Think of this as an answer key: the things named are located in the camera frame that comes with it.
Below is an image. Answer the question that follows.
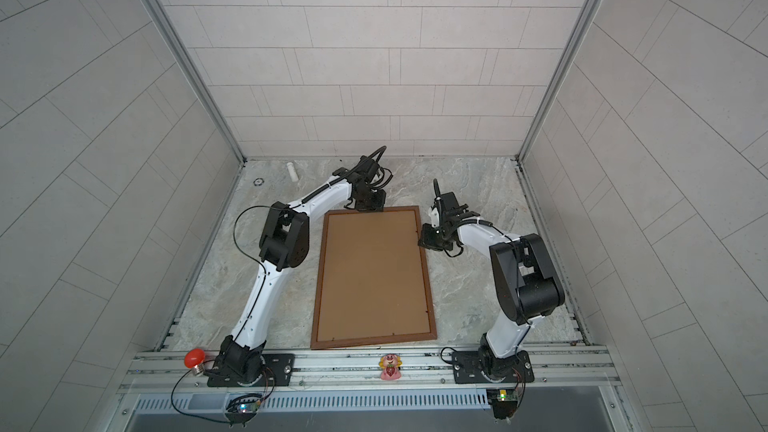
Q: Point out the white vented cable duct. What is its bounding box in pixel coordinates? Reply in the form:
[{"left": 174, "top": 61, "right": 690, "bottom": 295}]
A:
[{"left": 134, "top": 388, "right": 490, "bottom": 416}]

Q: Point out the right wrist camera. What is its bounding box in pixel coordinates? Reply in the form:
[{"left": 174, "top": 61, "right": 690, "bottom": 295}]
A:
[{"left": 428, "top": 206, "right": 441, "bottom": 229}]

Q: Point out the brown wooden picture frame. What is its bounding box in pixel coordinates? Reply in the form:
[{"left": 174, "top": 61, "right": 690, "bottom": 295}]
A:
[{"left": 310, "top": 205, "right": 439, "bottom": 350}]

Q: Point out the white cylinder tube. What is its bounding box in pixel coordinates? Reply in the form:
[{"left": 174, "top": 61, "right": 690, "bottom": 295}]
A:
[{"left": 286, "top": 162, "right": 299, "bottom": 183}]

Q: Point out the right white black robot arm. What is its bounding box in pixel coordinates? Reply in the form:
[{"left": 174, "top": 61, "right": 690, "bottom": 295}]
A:
[{"left": 418, "top": 190, "right": 565, "bottom": 382}]

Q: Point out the left green circuit board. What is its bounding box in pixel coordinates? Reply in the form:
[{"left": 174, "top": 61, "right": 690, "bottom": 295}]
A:
[{"left": 225, "top": 393, "right": 263, "bottom": 427}]

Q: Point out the right green circuit board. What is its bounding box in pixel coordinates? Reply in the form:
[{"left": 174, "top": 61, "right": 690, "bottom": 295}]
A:
[{"left": 486, "top": 389, "right": 520, "bottom": 420}]

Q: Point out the brown cardboard backing board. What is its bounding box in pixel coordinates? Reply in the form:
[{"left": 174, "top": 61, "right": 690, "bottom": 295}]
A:
[{"left": 316, "top": 209, "right": 432, "bottom": 342}]

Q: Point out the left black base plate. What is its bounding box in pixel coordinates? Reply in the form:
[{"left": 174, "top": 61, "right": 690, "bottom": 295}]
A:
[{"left": 204, "top": 351, "right": 295, "bottom": 387}]

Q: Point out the aluminium front rail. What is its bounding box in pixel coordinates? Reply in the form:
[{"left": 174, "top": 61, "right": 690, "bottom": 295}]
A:
[{"left": 117, "top": 345, "right": 620, "bottom": 394}]

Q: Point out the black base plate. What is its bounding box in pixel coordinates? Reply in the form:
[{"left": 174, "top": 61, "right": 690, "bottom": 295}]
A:
[
  {"left": 204, "top": 351, "right": 295, "bottom": 387},
  {"left": 451, "top": 348, "right": 535, "bottom": 384}
]

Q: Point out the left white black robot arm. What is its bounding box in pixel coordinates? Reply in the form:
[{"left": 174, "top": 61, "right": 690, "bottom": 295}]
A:
[{"left": 210, "top": 146, "right": 392, "bottom": 385}]

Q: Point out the green circuit board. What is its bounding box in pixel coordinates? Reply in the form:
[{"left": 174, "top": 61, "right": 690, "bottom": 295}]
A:
[
  {"left": 225, "top": 393, "right": 263, "bottom": 427},
  {"left": 486, "top": 389, "right": 520, "bottom": 420}
]

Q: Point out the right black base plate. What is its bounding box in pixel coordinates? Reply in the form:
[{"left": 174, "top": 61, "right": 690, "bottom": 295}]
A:
[{"left": 451, "top": 348, "right": 535, "bottom": 384}]

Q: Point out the pink toy figure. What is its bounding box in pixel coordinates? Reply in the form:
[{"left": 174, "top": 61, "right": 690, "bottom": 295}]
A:
[{"left": 379, "top": 354, "right": 402, "bottom": 381}]

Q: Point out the red emergency stop button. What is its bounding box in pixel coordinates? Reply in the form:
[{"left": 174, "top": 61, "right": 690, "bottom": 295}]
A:
[{"left": 183, "top": 348, "right": 206, "bottom": 376}]

